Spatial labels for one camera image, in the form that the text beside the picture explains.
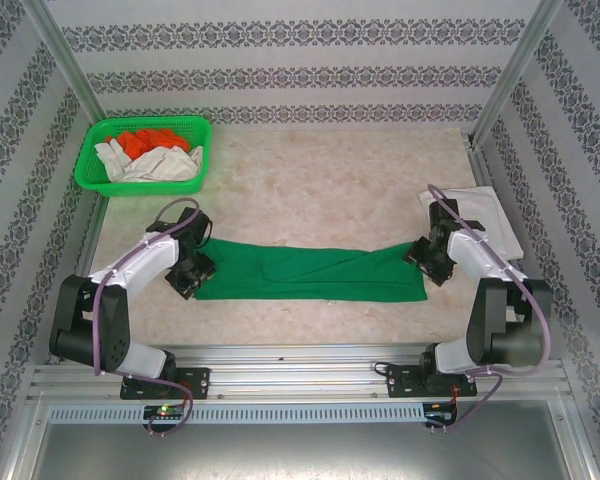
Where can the green plastic basket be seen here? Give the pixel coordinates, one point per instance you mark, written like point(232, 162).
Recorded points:
point(145, 189)

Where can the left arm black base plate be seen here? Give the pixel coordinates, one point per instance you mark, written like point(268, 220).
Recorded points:
point(197, 380)

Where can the green t-shirt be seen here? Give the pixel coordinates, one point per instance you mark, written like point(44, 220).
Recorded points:
point(305, 275)

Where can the aluminium mounting rail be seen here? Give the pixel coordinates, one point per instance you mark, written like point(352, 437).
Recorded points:
point(300, 375)

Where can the orange t-shirt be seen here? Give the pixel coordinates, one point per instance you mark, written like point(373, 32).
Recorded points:
point(140, 140)

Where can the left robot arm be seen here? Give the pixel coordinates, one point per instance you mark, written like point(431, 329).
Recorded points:
point(145, 260)

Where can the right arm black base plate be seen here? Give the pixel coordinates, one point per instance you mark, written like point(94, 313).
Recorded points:
point(400, 382)

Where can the folded white t-shirt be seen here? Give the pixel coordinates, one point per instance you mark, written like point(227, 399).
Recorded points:
point(490, 215)

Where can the aluminium frame post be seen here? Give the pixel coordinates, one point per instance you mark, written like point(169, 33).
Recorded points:
point(520, 65)
point(65, 55)

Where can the circuit board with green light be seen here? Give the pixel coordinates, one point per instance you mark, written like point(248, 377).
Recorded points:
point(165, 411)

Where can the crumpled white t-shirt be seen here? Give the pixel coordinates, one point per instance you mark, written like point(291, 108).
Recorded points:
point(160, 165)

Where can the grey metal shelf panel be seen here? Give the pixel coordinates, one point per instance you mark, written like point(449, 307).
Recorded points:
point(300, 450)

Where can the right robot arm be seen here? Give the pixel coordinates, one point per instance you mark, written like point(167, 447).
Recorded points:
point(472, 255)

